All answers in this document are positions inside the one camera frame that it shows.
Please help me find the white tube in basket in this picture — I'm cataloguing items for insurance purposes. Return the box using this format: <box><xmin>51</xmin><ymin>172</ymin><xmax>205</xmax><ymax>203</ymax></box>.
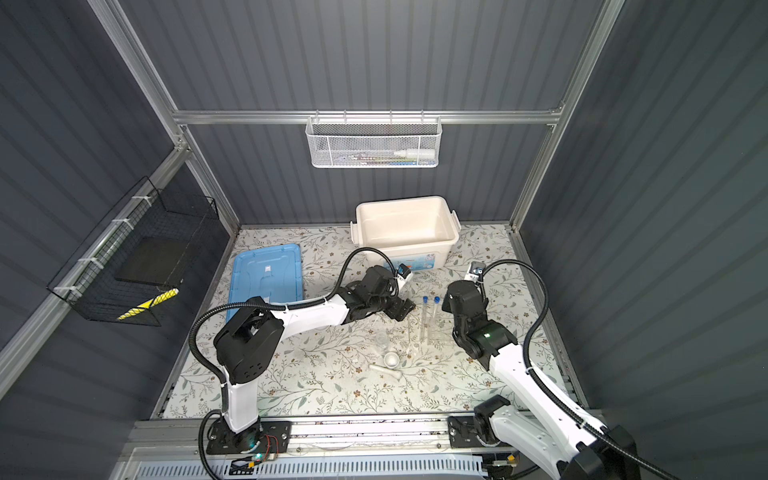
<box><xmin>393</xmin><ymin>149</ymin><xmax>437</xmax><ymax>162</ymax></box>

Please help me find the black corrugated right cable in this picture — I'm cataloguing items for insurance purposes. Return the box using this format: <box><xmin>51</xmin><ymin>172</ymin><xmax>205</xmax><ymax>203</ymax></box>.
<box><xmin>479</xmin><ymin>259</ymin><xmax>685</xmax><ymax>480</ymax></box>

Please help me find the yellow black striped tape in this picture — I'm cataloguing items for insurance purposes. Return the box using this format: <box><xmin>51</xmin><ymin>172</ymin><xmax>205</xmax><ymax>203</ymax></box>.
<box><xmin>117</xmin><ymin>288</ymin><xmax>179</xmax><ymax>321</ymax></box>

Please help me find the blue plastic bin lid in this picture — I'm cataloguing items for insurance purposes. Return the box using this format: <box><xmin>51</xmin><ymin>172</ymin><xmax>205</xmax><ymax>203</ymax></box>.
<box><xmin>228</xmin><ymin>244</ymin><xmax>304</xmax><ymax>303</ymax></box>

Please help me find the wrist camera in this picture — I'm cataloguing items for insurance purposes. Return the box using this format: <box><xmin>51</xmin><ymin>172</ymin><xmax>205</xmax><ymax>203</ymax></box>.
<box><xmin>465</xmin><ymin>261</ymin><xmax>486</xmax><ymax>283</ymax></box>
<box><xmin>397</xmin><ymin>264</ymin><xmax>412</xmax><ymax>281</ymax></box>

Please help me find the white plastic storage bin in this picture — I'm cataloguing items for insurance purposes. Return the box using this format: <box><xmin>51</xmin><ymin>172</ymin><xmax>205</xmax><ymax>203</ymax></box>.
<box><xmin>350</xmin><ymin>196</ymin><xmax>462</xmax><ymax>271</ymax></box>

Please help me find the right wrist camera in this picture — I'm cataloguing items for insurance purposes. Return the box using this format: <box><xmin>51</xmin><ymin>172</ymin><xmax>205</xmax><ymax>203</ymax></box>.
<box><xmin>465</xmin><ymin>261</ymin><xmax>486</xmax><ymax>283</ymax></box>

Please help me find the black corrugated left cable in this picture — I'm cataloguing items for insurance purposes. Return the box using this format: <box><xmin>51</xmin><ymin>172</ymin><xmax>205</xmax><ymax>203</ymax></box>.
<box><xmin>188</xmin><ymin>247</ymin><xmax>400</xmax><ymax>385</ymax></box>

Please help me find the white porcelain mortar bowl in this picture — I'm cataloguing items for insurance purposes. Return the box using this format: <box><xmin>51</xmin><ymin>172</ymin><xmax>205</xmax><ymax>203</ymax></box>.
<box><xmin>383</xmin><ymin>352</ymin><xmax>400</xmax><ymax>369</ymax></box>

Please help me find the black wire wall basket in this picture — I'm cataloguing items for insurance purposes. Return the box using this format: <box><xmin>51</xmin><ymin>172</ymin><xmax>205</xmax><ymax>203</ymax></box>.
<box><xmin>47</xmin><ymin>177</ymin><xmax>221</xmax><ymax>327</ymax></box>

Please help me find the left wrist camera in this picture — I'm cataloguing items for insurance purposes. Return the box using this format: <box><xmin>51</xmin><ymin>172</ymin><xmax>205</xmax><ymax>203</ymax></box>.
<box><xmin>397</xmin><ymin>264</ymin><xmax>412</xmax><ymax>281</ymax></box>

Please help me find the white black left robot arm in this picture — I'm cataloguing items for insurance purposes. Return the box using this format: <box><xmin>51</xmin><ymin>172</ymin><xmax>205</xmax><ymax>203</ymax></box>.
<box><xmin>213</xmin><ymin>264</ymin><xmax>415</xmax><ymax>434</ymax></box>

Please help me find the clear plastic test tube rack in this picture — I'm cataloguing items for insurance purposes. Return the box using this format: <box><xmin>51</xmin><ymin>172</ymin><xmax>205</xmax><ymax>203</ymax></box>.
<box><xmin>380</xmin><ymin>296</ymin><xmax>448</xmax><ymax>362</ymax></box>

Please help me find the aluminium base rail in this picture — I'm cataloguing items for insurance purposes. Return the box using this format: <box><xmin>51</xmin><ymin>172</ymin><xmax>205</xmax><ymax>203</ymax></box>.
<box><xmin>110</xmin><ymin>407</ymin><xmax>578</xmax><ymax>479</ymax></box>

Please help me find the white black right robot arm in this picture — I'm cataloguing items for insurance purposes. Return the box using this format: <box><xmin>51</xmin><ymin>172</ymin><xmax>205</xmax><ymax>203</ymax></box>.
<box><xmin>443</xmin><ymin>280</ymin><xmax>641</xmax><ymax>479</ymax></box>

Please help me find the black corrugated cable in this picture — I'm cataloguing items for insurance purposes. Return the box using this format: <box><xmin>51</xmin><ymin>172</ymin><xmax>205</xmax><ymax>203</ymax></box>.
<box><xmin>479</xmin><ymin>259</ymin><xmax>685</xmax><ymax>480</ymax></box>
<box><xmin>188</xmin><ymin>247</ymin><xmax>400</xmax><ymax>385</ymax></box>

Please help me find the white wire mesh basket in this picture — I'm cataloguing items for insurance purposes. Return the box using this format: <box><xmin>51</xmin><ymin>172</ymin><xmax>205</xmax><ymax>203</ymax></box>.
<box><xmin>305</xmin><ymin>119</ymin><xmax>443</xmax><ymax>169</ymax></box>

